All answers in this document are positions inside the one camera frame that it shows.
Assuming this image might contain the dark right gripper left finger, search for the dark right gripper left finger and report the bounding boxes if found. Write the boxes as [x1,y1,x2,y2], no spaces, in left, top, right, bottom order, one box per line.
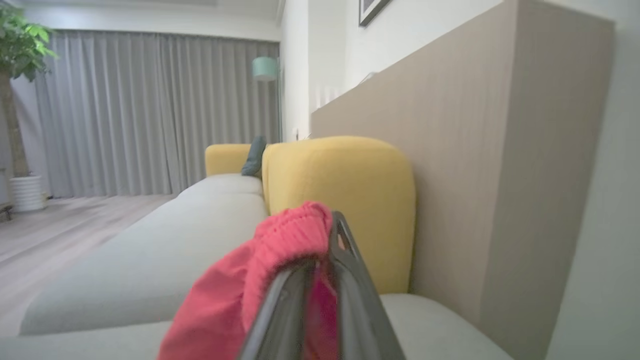
[239,257,321,360]

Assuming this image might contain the green leafy indoor tree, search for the green leafy indoor tree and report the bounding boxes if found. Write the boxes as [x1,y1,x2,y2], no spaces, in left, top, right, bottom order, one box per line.
[0,5,59,177]

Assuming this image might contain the red basketball jersey garment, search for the red basketball jersey garment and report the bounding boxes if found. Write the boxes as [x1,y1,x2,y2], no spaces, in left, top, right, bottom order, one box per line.
[157,201,351,360]

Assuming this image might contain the teal throw pillow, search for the teal throw pillow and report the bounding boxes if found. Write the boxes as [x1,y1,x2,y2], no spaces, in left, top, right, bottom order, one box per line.
[241,136,267,177]

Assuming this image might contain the beige wooden wall ledge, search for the beige wooden wall ledge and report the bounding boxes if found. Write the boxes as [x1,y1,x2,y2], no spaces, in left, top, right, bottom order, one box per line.
[310,0,616,360]

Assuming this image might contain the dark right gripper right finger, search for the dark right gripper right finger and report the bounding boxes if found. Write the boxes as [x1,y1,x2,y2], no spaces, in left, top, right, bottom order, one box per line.
[327,211,406,360]

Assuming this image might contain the grey pleated curtain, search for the grey pleated curtain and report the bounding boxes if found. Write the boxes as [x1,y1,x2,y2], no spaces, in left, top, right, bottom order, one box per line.
[11,29,281,198]

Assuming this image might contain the floor lamp with teal shade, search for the floor lamp with teal shade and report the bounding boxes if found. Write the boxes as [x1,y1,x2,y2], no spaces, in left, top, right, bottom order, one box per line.
[251,56,284,143]

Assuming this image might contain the black framed city photograph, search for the black framed city photograph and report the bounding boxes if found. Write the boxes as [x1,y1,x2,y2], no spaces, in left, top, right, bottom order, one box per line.
[358,0,394,28]

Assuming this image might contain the yellow sofa back cushion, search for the yellow sofa back cushion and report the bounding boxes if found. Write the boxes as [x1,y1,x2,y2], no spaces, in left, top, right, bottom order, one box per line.
[205,144,252,177]
[261,136,416,295]

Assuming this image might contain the white ribbed plant pot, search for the white ribbed plant pot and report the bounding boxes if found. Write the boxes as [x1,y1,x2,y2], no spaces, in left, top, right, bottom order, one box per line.
[9,174,47,213]

